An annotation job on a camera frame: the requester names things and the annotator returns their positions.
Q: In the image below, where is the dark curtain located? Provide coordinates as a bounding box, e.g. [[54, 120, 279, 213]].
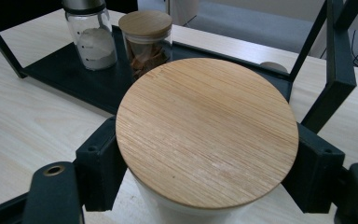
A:
[[0, 0, 139, 40]]

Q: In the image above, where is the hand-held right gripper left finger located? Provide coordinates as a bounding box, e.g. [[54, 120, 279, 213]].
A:
[[75, 116, 129, 213]]

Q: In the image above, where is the glass jar with metal lid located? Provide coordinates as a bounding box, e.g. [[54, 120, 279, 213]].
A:
[[61, 0, 118, 72]]

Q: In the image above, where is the grey round table cap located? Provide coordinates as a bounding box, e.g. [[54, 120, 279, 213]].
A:
[[259, 61, 289, 75]]

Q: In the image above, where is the white jar with wooden lid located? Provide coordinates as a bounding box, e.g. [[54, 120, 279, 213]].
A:
[[115, 57, 300, 224]]

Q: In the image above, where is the black metal shelf rack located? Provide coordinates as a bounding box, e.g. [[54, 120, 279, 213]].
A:
[[0, 0, 358, 134]]

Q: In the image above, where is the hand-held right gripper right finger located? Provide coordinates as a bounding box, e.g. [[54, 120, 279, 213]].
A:
[[281, 122, 346, 215]]

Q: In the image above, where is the glass jar with brown bark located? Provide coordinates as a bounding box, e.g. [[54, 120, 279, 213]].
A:
[[117, 9, 173, 82]]

